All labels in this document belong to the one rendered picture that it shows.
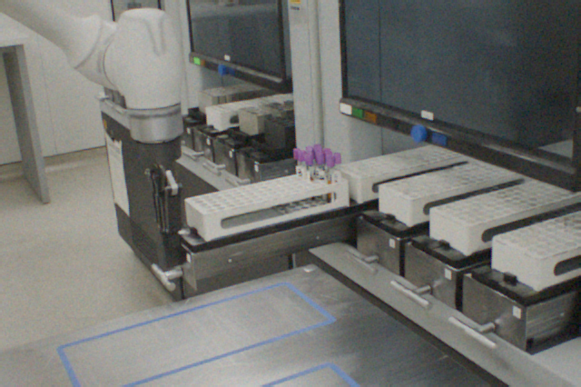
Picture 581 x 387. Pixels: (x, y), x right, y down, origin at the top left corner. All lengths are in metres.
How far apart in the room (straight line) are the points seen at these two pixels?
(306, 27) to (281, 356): 0.88
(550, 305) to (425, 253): 0.23
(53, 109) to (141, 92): 3.64
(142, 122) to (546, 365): 0.72
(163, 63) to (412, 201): 0.48
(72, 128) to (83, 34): 3.57
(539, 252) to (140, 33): 0.69
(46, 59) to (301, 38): 3.27
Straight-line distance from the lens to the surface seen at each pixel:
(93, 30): 1.36
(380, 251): 1.38
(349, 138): 1.57
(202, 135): 2.10
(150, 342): 1.03
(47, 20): 1.33
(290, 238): 1.39
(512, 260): 1.16
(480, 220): 1.26
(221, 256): 1.34
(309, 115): 1.71
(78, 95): 4.89
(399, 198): 1.35
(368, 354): 0.96
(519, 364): 1.16
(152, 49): 1.23
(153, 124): 1.26
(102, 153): 4.99
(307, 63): 1.68
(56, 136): 4.90
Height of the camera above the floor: 1.32
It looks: 20 degrees down
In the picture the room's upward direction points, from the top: 4 degrees counter-clockwise
